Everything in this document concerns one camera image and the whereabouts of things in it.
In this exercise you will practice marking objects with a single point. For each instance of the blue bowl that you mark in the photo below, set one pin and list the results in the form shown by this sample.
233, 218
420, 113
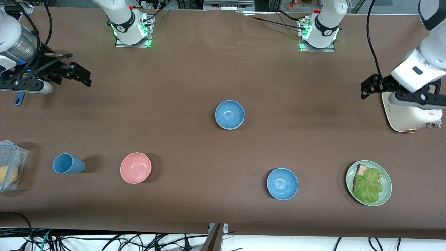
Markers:
229, 114
282, 183

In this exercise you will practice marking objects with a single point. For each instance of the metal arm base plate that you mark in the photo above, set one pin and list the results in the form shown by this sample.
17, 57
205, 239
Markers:
317, 50
134, 45

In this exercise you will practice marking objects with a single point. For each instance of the dark mounting post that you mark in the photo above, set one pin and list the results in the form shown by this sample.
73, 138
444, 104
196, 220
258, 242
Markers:
212, 240

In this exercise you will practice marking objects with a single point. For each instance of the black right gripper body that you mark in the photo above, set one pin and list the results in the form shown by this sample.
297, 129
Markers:
44, 63

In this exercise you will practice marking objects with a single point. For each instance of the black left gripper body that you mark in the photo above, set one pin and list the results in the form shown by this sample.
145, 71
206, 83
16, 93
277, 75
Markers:
382, 83

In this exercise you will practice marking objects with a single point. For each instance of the metal table bracket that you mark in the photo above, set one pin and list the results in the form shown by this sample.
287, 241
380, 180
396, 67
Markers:
224, 227

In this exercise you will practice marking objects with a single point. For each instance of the pink bowl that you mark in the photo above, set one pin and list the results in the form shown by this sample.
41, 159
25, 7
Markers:
135, 167

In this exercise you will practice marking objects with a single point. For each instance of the pale green bowl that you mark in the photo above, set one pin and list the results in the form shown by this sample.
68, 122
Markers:
230, 129

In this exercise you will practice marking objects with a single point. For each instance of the pale green plate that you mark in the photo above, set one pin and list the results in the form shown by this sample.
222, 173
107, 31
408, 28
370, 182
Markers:
386, 190

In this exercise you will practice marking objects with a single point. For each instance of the clear plastic food container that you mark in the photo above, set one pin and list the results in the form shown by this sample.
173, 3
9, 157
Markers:
21, 157

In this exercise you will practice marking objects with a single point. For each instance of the grey equipment box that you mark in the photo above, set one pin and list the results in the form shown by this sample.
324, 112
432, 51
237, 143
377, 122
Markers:
228, 5

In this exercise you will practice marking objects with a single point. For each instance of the brown bread slice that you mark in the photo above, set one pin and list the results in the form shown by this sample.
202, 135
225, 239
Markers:
360, 170

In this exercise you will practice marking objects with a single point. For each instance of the brown table cover sheet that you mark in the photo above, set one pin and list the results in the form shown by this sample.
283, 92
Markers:
223, 76

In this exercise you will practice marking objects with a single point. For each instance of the yellow food item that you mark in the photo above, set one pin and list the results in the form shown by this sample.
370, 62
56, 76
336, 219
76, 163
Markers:
8, 176

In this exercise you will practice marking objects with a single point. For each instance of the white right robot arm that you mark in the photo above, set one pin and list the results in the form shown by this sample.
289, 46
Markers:
120, 14

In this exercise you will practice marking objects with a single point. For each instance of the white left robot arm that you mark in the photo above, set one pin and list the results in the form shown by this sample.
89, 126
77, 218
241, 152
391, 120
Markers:
411, 73

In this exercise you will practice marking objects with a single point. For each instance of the cream white toaster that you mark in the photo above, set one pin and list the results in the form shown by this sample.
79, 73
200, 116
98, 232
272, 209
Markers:
411, 116

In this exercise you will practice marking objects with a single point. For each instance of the green lettuce leaf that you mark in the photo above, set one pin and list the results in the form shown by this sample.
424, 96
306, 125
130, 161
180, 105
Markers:
369, 186

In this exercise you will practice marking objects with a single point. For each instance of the blue cup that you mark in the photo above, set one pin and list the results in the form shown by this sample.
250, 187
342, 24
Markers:
68, 164

